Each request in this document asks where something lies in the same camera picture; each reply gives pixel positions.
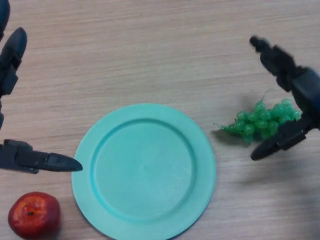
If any red apple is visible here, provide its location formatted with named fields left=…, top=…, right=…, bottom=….
left=7, top=191, right=61, bottom=240

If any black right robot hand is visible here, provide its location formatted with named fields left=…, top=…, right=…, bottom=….
left=249, top=35, right=320, bottom=161

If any teal round plate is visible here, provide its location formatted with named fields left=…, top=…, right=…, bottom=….
left=71, top=103, right=217, bottom=240

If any green grape bunch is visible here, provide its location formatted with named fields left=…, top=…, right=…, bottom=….
left=213, top=89, right=302, bottom=144

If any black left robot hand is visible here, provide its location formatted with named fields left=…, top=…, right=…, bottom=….
left=0, top=0, right=84, bottom=175

